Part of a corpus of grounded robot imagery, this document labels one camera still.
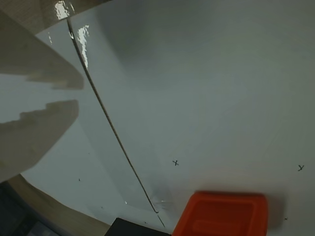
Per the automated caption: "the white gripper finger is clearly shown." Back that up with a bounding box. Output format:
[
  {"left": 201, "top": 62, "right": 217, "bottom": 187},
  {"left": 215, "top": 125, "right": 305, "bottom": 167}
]
[
  {"left": 0, "top": 9, "right": 85, "bottom": 90},
  {"left": 0, "top": 99, "right": 80, "bottom": 184}
]

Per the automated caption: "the clear tape strip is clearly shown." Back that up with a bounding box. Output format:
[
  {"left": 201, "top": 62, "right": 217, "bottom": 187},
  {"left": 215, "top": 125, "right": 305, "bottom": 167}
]
[{"left": 46, "top": 0, "right": 178, "bottom": 215}]

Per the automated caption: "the orange cube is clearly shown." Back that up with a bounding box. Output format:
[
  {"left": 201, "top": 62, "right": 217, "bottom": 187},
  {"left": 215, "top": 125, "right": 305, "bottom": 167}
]
[{"left": 171, "top": 191, "right": 269, "bottom": 236}]

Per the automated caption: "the short white paper sheet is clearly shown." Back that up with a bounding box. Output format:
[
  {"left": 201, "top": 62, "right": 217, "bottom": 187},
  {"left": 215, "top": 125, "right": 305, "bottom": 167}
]
[{"left": 0, "top": 23, "right": 164, "bottom": 228}]

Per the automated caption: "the brown cardboard box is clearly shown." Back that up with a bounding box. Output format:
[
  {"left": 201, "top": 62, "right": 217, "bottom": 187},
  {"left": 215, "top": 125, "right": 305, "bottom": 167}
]
[{"left": 105, "top": 217, "right": 174, "bottom": 236}]

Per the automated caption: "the long white paper sheet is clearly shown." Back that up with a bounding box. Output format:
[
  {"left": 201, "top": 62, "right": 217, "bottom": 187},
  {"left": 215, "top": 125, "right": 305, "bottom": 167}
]
[{"left": 66, "top": 0, "right": 315, "bottom": 236}]

